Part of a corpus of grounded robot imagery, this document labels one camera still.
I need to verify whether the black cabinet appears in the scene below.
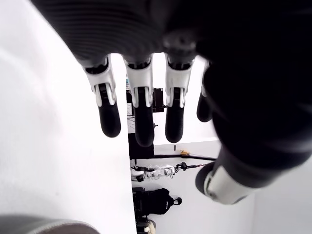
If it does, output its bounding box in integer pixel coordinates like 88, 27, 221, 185
128, 133, 155, 160

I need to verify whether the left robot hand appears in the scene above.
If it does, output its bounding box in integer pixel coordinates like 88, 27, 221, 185
30, 0, 312, 208

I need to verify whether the round brown tray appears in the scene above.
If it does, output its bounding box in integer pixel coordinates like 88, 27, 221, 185
0, 214, 100, 234

